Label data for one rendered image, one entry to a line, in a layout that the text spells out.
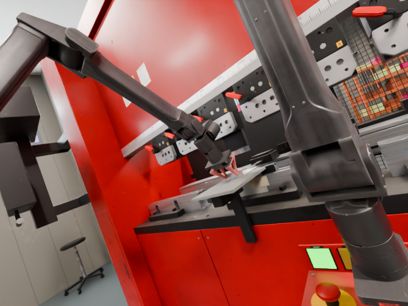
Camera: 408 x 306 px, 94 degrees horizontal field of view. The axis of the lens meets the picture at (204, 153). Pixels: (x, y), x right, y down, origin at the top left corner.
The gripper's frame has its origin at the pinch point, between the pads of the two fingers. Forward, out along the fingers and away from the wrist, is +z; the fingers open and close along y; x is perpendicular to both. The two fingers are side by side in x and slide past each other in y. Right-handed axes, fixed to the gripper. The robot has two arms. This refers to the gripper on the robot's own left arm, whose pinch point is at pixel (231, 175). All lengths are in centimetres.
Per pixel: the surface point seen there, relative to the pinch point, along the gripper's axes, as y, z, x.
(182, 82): 10.3, -37.3, -28.6
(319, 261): -26.2, 9.6, 27.0
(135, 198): 84, -1, -5
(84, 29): 68, -103, -63
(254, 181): -4.2, 9.3, -3.4
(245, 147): -4.7, -1.5, -13.0
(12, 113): 98, -86, -3
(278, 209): -14.8, 10.5, 10.6
